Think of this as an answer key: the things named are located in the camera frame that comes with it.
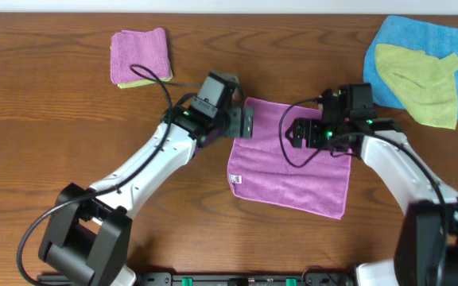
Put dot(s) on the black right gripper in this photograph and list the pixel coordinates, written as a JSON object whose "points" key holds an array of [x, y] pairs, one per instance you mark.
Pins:
{"points": [[312, 127]]}

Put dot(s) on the crumpled green cloth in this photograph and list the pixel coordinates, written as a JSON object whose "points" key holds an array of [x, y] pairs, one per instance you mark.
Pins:
{"points": [[425, 85]]}

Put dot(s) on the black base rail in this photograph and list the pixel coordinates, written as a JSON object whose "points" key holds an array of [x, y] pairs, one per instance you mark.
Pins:
{"points": [[314, 278]]}

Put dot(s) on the folded green cloth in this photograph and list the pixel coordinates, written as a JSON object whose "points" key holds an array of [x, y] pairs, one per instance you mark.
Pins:
{"points": [[143, 82]]}

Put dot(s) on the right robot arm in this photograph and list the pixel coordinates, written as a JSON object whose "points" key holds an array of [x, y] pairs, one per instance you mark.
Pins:
{"points": [[427, 249]]}

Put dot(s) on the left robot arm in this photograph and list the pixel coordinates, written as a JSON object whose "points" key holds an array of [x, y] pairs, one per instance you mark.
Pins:
{"points": [[88, 233]]}

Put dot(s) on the blue microfiber cloth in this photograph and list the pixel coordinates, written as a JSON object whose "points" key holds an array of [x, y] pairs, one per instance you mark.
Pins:
{"points": [[436, 40]]}

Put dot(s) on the folded purple cloth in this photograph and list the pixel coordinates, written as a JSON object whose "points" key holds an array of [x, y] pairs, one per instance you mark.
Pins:
{"points": [[148, 49]]}

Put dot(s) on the purple microfiber cloth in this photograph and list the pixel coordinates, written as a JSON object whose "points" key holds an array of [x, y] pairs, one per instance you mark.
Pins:
{"points": [[320, 187]]}

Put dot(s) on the white cloth label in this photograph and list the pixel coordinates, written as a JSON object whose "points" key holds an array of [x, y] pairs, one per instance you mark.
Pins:
{"points": [[235, 179]]}

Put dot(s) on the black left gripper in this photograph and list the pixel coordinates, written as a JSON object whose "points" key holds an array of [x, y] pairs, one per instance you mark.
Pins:
{"points": [[241, 129]]}

